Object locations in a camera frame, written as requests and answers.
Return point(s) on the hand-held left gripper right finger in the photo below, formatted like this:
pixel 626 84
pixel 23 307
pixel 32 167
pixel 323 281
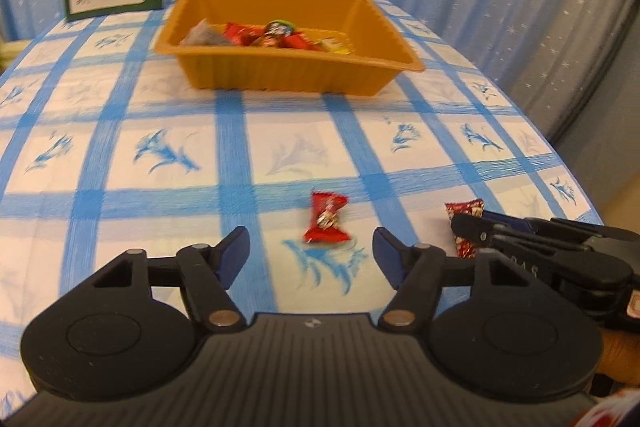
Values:
pixel 387 257

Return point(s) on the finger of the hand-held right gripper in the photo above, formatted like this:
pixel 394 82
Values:
pixel 505 220
pixel 472 227

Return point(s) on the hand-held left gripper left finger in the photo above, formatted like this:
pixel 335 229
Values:
pixel 232 254

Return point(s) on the red and white candy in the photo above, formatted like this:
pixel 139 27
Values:
pixel 467 208

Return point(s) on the red twist-wrapped candy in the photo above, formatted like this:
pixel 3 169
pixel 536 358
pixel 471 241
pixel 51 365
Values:
pixel 326 217

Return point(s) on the yellow plastic tray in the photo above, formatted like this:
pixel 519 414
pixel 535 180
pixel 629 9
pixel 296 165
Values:
pixel 280 74

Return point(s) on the person's right hand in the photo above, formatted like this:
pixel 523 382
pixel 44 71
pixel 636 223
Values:
pixel 622 357

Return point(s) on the blue checked tablecloth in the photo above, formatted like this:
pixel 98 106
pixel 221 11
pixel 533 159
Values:
pixel 150 147

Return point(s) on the red and white clothing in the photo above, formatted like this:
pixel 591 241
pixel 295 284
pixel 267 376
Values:
pixel 612 412

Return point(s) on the yellow wrapped candy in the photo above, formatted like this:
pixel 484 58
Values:
pixel 336 45

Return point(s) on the red wrapped candy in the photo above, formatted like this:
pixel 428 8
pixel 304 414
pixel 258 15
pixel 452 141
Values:
pixel 297 41
pixel 242 34

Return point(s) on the grey wrapped candy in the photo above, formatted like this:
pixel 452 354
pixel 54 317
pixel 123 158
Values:
pixel 202 34

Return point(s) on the round dark green candy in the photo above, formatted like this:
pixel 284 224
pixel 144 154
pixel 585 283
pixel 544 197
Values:
pixel 278 28

